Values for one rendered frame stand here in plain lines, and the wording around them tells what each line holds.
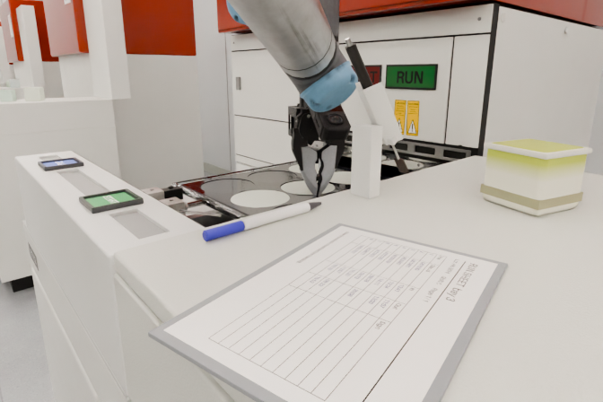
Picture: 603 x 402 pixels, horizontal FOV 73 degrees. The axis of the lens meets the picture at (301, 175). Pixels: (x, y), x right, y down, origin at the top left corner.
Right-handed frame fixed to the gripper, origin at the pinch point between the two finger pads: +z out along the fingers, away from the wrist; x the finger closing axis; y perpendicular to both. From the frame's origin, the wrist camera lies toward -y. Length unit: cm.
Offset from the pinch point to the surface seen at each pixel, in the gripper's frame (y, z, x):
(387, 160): 12.9, -1.5, -19.5
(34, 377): 87, 91, 83
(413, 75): 9.2, -18.9, -22.3
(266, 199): 0.7, 1.3, 8.8
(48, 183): -3.0, -4.8, 40.0
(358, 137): -21.0, -12.2, 1.8
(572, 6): 14, -34, -64
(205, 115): 405, 26, 4
